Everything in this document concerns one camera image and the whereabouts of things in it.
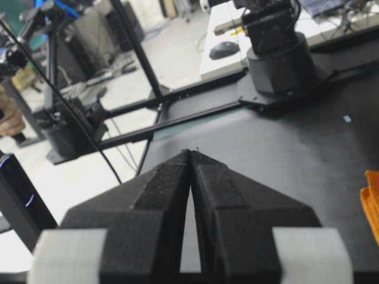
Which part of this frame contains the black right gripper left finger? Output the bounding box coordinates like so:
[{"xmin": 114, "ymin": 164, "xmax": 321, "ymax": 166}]
[{"xmin": 27, "ymin": 151, "xmax": 190, "ymax": 283}]

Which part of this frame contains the black device with blue light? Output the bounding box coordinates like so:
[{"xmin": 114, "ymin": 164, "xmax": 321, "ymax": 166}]
[{"xmin": 1, "ymin": 153, "xmax": 57, "ymax": 252}]

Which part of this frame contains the thin black cable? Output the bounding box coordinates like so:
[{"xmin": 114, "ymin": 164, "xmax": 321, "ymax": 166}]
[{"xmin": 0, "ymin": 20, "xmax": 123, "ymax": 184}]

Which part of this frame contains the black aluminium frame rail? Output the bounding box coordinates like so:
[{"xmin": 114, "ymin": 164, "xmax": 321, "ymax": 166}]
[{"xmin": 97, "ymin": 66, "xmax": 252, "ymax": 150}]

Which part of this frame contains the small white sticker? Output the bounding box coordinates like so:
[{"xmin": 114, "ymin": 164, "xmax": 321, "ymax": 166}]
[{"xmin": 343, "ymin": 115, "xmax": 352, "ymax": 123}]

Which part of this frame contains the second black robot base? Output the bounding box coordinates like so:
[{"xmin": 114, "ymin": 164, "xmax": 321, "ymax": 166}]
[{"xmin": 42, "ymin": 96, "xmax": 108, "ymax": 165}]

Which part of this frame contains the person's hand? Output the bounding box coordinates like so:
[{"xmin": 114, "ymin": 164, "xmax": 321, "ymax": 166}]
[{"xmin": 1, "ymin": 86, "xmax": 25, "ymax": 137}]

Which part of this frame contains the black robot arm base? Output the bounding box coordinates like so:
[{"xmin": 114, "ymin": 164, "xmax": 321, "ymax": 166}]
[{"xmin": 233, "ymin": 1, "xmax": 338, "ymax": 112}]

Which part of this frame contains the white side table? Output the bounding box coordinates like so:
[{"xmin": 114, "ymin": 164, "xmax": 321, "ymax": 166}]
[{"xmin": 200, "ymin": 1, "xmax": 378, "ymax": 80}]

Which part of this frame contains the black computer mouse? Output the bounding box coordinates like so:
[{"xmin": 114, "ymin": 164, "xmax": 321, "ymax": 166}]
[{"xmin": 209, "ymin": 41, "xmax": 239, "ymax": 60}]

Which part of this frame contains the orange cloth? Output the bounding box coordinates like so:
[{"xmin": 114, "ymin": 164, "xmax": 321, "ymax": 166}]
[{"xmin": 360, "ymin": 170, "xmax": 379, "ymax": 244}]

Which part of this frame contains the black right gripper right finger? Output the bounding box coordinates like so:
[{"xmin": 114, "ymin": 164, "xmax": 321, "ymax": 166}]
[{"xmin": 191, "ymin": 151, "xmax": 354, "ymax": 283}]

